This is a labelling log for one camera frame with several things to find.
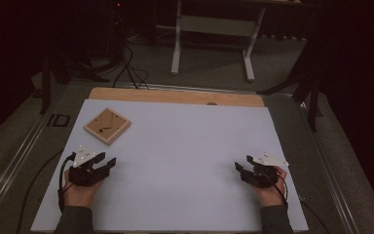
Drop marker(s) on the person's left hand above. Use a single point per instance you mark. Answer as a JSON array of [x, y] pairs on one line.
[[79, 195]]

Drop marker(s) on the black metal stand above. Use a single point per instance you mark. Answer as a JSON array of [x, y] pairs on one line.
[[46, 87], [313, 107]]

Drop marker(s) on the person's right hand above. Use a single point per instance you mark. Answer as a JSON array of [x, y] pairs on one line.
[[271, 195]]

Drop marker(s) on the white-legged desk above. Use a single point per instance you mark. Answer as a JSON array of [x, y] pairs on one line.
[[175, 48]]

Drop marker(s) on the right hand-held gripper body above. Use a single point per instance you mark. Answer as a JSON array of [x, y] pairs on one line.
[[259, 177]]

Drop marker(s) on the dark equipment with red light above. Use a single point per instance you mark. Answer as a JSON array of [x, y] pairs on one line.
[[118, 5]]

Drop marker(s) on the black rectangular floor plate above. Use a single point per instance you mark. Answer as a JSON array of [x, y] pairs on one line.
[[49, 121]]

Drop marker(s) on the white table mat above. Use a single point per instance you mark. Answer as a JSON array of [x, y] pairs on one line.
[[181, 136]]

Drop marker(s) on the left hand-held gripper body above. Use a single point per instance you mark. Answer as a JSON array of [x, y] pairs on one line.
[[84, 177]]

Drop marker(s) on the wooden picture frame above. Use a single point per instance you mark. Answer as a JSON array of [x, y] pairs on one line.
[[117, 125]]

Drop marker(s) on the metal floor rail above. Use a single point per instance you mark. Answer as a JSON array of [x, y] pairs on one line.
[[181, 87], [331, 182], [13, 165]]

